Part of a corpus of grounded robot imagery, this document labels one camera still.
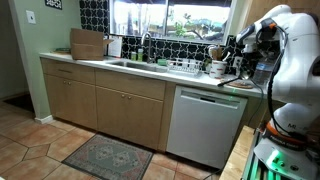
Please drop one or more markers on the green soap bottle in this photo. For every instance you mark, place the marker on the green soap bottle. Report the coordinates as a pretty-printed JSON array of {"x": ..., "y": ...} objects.
[{"x": 140, "y": 55}]

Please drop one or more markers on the wooden upper cabinet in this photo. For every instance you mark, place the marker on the wooden upper cabinet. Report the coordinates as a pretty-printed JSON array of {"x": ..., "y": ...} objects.
[{"x": 258, "y": 8}]

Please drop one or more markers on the stainless steel sink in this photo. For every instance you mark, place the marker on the stainless steel sink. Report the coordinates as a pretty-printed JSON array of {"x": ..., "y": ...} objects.
[{"x": 139, "y": 66}]

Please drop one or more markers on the clear plastic water bottle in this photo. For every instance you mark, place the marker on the clear plastic water bottle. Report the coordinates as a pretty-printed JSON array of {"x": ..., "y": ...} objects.
[{"x": 263, "y": 70}]

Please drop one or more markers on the wooden utensils in holder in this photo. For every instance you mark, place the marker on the wooden utensils in holder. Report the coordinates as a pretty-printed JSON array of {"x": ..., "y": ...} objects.
[{"x": 215, "y": 53}]

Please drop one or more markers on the white wall outlet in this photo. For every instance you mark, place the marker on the white wall outlet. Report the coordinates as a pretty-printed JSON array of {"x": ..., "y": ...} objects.
[{"x": 237, "y": 61}]

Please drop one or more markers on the robot base with green lights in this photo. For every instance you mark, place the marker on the robot base with green lights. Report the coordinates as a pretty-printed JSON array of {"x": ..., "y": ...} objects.
[{"x": 266, "y": 162}]

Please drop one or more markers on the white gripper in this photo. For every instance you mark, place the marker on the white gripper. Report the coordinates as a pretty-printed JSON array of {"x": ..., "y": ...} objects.
[{"x": 250, "y": 37}]

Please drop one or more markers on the green plate on counter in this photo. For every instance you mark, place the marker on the green plate on counter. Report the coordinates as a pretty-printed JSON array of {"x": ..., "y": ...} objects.
[{"x": 62, "y": 50}]

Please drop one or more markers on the kitchen window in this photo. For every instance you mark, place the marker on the kitchen window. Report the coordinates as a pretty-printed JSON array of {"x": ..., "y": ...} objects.
[{"x": 200, "y": 20}]

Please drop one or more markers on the white light switch plate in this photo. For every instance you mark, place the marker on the white light switch plate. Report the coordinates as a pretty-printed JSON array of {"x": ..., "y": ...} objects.
[{"x": 30, "y": 17}]

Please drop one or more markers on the brown cardboard box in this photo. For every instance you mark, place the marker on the brown cardboard box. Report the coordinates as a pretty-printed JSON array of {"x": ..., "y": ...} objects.
[{"x": 87, "y": 44}]

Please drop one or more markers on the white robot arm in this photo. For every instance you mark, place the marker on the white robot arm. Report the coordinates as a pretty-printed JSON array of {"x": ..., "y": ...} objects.
[{"x": 295, "y": 80}]

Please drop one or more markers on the green sponge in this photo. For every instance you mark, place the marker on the green sponge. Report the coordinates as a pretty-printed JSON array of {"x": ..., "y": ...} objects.
[{"x": 162, "y": 62}]

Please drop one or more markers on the wooden base cabinets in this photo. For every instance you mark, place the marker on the wooden base cabinets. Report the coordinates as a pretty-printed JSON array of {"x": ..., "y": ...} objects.
[{"x": 130, "y": 107}]

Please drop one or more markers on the wooden robot cart top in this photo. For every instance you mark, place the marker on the wooden robot cart top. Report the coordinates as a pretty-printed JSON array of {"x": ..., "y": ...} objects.
[{"x": 235, "y": 165}]

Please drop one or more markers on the silver ladle black handle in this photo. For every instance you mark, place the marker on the silver ladle black handle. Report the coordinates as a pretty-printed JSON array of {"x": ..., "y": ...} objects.
[{"x": 244, "y": 75}]

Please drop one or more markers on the white dishwasher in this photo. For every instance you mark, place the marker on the white dishwasher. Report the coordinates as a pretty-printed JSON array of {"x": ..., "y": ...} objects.
[{"x": 203, "y": 125}]

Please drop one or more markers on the chrome kitchen faucet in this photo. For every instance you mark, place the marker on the chrome kitchen faucet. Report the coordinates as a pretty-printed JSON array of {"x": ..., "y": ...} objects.
[{"x": 147, "y": 36}]

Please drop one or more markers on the white paper sheet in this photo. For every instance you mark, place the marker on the white paper sheet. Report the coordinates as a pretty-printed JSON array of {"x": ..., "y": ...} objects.
[{"x": 115, "y": 47}]

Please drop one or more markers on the black white wall picture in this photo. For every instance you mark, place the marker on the black white wall picture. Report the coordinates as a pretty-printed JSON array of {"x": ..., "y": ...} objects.
[{"x": 57, "y": 4}]

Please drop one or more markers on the white dish rack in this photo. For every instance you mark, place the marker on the white dish rack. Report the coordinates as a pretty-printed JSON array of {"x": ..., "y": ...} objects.
[{"x": 184, "y": 65}]

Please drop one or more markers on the white red utensil holder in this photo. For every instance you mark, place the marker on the white red utensil holder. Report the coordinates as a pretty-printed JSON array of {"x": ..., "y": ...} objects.
[{"x": 217, "y": 69}]

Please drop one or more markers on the patterned floor rug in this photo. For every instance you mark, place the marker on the patterned floor rug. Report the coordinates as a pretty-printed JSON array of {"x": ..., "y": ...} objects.
[{"x": 110, "y": 159}]

